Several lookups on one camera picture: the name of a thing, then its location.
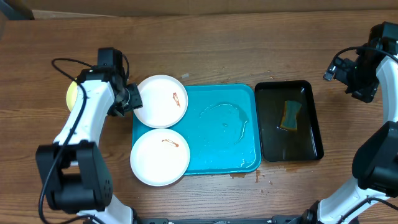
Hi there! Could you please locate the white plate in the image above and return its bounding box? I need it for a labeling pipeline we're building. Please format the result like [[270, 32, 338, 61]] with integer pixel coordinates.
[[134, 75, 188, 128], [130, 129, 190, 187]]

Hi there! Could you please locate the light green plate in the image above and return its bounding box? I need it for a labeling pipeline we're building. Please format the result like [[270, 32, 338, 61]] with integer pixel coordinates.
[[65, 82, 78, 111]]

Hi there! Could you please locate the green yellow sponge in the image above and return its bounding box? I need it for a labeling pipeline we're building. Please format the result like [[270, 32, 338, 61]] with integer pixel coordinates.
[[279, 100, 302, 131]]

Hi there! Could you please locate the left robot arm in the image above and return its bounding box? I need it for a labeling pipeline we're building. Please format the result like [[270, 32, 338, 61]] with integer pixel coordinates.
[[35, 47, 142, 223]]

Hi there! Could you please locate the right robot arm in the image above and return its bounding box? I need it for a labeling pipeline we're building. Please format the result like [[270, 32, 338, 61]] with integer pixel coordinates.
[[291, 22, 397, 223]]

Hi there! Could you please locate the black water tray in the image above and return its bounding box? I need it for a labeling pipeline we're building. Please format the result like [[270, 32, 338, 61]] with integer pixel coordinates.
[[254, 80, 324, 162]]

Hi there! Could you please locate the teal plastic tray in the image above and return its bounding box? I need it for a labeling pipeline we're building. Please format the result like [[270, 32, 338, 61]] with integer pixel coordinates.
[[132, 84, 261, 175]]

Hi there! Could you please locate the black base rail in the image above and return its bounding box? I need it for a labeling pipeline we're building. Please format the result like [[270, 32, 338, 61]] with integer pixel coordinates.
[[134, 215, 305, 224]]

